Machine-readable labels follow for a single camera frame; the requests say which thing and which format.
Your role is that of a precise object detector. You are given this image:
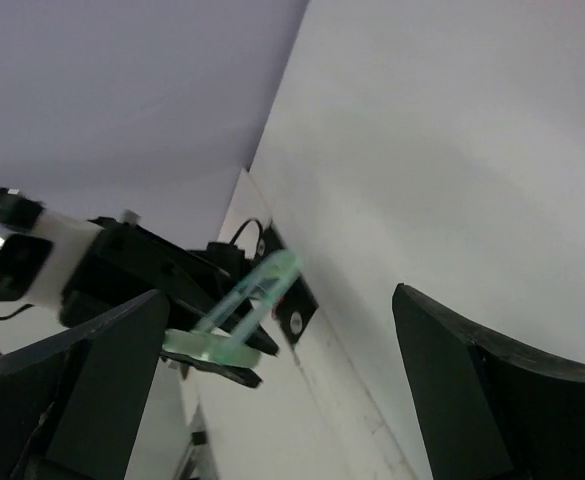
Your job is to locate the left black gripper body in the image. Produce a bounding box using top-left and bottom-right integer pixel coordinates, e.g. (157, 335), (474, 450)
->
(59, 217), (222, 330)

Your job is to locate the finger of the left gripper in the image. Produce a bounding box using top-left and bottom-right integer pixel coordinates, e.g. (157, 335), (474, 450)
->
(169, 294), (278, 358)
(160, 350), (262, 389)

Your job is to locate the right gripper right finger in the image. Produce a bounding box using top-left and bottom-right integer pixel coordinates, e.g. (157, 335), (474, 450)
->
(392, 284), (585, 479)

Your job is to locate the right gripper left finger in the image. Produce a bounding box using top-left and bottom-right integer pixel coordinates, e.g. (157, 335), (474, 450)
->
(0, 291), (169, 479)

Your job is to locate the green highlighter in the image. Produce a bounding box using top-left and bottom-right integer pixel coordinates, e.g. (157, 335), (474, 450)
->
(161, 249), (301, 377)

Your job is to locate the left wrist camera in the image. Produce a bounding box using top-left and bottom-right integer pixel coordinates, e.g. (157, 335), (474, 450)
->
(0, 187), (98, 314)

